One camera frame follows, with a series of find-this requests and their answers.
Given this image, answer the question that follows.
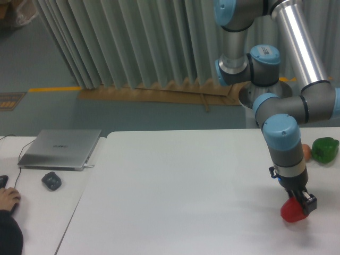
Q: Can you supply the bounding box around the brown cardboard floor sheet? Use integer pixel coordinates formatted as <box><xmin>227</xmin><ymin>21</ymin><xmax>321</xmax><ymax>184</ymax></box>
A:
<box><xmin>78</xmin><ymin>78</ymin><xmax>245</xmax><ymax>112</ymax></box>

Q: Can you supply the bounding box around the black keyboard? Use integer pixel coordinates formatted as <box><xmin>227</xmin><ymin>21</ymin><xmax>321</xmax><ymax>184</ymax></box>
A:
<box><xmin>0</xmin><ymin>175</ymin><xmax>9</xmax><ymax>189</ymax></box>

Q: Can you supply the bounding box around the red bell pepper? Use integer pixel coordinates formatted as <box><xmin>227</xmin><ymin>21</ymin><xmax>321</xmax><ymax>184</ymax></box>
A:
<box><xmin>280</xmin><ymin>197</ymin><xmax>307</xmax><ymax>223</ymax></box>

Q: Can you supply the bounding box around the grey-green pleated curtain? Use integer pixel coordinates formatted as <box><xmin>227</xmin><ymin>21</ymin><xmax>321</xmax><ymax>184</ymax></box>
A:
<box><xmin>31</xmin><ymin>0</ymin><xmax>301</xmax><ymax>90</ymax></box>

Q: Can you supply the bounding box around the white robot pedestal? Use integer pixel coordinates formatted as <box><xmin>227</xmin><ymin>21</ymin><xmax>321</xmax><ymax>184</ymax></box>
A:
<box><xmin>239</xmin><ymin>81</ymin><xmax>293</xmax><ymax>129</ymax></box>

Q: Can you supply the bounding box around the dark sleeved forearm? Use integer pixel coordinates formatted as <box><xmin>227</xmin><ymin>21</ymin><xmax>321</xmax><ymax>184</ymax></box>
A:
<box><xmin>1</xmin><ymin>210</ymin><xmax>23</xmax><ymax>254</ymax></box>

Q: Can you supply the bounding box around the black mouse cable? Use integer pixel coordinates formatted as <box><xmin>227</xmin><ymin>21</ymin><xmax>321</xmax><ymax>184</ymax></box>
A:
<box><xmin>0</xmin><ymin>135</ymin><xmax>37</xmax><ymax>190</ymax></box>

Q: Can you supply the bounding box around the black computer mouse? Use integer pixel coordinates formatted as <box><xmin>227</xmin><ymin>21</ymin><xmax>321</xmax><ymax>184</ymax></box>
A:
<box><xmin>10</xmin><ymin>199</ymin><xmax>20</xmax><ymax>215</ymax></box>

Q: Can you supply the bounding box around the person's hand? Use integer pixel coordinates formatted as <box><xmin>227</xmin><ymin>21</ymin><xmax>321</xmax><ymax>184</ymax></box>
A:
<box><xmin>0</xmin><ymin>187</ymin><xmax>21</xmax><ymax>211</ymax></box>

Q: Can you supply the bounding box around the green bell pepper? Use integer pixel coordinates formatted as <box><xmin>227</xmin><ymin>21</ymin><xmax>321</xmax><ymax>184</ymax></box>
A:
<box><xmin>311</xmin><ymin>137</ymin><xmax>339</xmax><ymax>164</ymax></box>

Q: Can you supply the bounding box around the black folded device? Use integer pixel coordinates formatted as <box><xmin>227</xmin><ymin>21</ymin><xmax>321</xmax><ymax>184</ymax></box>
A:
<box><xmin>41</xmin><ymin>172</ymin><xmax>62</xmax><ymax>191</ymax></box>

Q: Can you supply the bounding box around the brown egg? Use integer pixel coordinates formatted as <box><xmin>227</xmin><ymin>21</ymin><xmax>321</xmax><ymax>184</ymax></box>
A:
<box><xmin>302</xmin><ymin>144</ymin><xmax>311</xmax><ymax>162</ymax></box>

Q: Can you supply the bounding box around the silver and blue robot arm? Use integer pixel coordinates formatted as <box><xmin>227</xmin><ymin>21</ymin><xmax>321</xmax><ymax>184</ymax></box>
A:
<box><xmin>214</xmin><ymin>1</ymin><xmax>339</xmax><ymax>215</ymax></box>

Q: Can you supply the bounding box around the silver closed laptop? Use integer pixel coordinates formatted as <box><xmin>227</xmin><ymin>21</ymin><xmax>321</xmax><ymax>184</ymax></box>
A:
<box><xmin>18</xmin><ymin>129</ymin><xmax>101</xmax><ymax>171</ymax></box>

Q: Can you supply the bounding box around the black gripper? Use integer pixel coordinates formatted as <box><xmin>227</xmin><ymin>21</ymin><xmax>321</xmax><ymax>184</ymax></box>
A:
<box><xmin>269</xmin><ymin>167</ymin><xmax>317</xmax><ymax>215</ymax></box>

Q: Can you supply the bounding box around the white laptop plug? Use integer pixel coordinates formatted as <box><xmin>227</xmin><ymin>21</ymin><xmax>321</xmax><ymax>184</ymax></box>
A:
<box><xmin>83</xmin><ymin>163</ymin><xmax>95</xmax><ymax>168</ymax></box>

